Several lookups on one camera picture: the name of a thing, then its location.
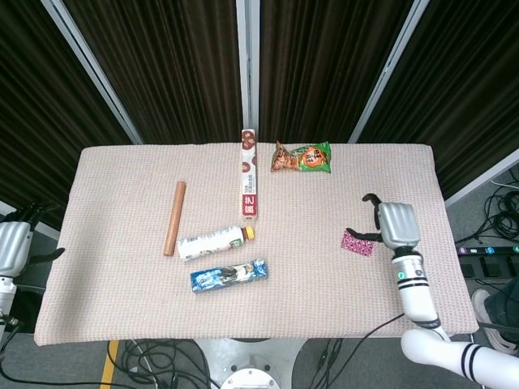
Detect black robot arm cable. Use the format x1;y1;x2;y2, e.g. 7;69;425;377
311;314;406;389

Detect white partition base rail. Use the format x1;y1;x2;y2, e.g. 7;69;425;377
31;218;62;241
444;147;519;208

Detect black floor cable bundle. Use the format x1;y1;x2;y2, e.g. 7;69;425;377
472;177;519;244
107;339;220;389

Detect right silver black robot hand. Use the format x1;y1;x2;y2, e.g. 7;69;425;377
345;193;422;250

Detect blue Oreo cookie box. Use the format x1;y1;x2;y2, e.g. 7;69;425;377
190;258;269;294

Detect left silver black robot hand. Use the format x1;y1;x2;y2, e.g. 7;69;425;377
0;202;66;277

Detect black trouser leg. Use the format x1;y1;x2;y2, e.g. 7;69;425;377
15;283;42;336

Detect purple white patterned packet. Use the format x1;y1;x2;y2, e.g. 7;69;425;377
340;229;375;258

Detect white sneaker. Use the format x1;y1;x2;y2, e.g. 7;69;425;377
471;288;519;357

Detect white drink bottle yellow cap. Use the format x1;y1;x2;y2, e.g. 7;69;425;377
176;224;256;263

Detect dark pleated curtain panel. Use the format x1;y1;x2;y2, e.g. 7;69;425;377
0;0;135;230
62;0;244;145
356;0;519;199
259;0;414;143

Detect yellow floor tape strip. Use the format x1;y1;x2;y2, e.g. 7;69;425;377
100;340;121;389

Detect white grey robot base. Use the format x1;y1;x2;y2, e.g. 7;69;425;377
194;338;325;389

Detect black power strip lit numbers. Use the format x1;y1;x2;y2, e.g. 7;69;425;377
456;244;519;257

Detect pink waffle weave tablecloth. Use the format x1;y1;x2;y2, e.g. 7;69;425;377
33;142;480;348

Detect grey partition frame post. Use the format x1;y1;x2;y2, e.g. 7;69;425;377
40;0;144;145
235;0;260;143
347;0;427;143

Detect long white red baking paper box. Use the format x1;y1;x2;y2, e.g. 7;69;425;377
240;128;260;222

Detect dark jeans leg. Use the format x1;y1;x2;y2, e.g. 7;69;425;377
484;277;519;337

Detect wooden rolling pin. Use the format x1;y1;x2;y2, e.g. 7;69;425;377
163;181;187;257

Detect green orange snack bag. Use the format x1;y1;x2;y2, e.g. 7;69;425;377
270;139;332;174

